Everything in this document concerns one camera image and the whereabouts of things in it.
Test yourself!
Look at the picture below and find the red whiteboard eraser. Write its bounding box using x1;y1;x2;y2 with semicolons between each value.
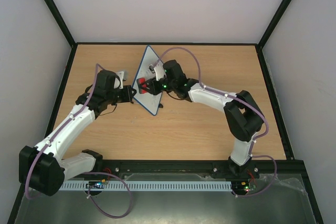
137;78;147;94

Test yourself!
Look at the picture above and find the small blue-framed whiteboard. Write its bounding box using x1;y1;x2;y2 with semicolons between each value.
132;45;162;116

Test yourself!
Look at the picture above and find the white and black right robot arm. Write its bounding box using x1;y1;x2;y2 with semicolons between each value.
135;60;267;178

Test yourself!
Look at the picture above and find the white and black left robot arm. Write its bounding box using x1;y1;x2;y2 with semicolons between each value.
19;69;136;199

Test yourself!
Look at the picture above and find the left controller circuit board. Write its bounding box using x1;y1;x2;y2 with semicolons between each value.
85;179;109;189

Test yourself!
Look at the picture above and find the controller circuit board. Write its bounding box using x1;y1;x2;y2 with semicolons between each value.
231;181;256;195
85;179;109;189

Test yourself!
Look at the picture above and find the right controller circuit board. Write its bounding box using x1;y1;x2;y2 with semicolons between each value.
231;181;256;195

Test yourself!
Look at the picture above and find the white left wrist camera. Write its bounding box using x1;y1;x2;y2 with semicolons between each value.
114;70;128;89

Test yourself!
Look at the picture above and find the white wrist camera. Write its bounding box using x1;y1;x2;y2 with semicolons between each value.
149;64;166;81
114;70;128;89

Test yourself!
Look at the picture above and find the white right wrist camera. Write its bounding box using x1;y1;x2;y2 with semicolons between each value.
149;64;166;81

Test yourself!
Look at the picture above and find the black enclosure frame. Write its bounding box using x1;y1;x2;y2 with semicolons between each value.
5;0;326;224

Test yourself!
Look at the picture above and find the light blue slotted cable duct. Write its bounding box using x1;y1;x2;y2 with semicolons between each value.
60;180;232;191

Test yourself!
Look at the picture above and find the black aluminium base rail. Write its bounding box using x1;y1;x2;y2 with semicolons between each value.
94;159;308;180

